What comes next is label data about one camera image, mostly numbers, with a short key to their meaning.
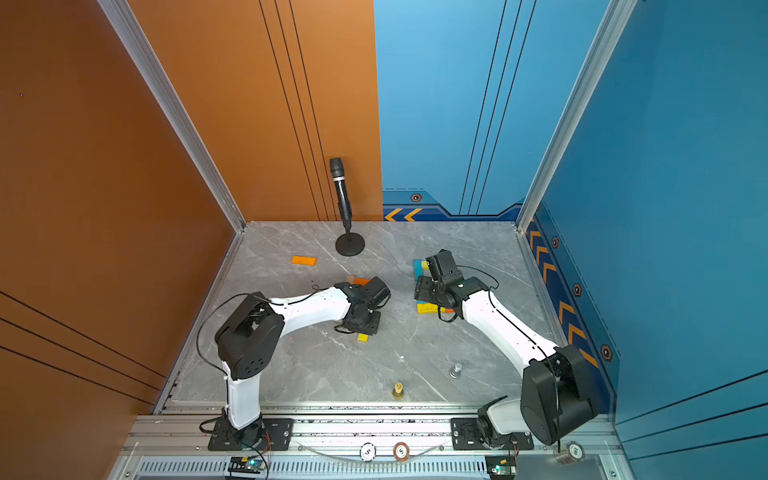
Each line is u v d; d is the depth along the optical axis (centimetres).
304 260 109
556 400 40
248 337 51
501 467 71
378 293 76
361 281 102
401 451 71
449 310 61
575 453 66
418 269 106
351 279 103
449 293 60
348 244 113
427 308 95
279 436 74
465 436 72
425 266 88
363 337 89
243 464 71
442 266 65
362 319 77
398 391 77
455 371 81
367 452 71
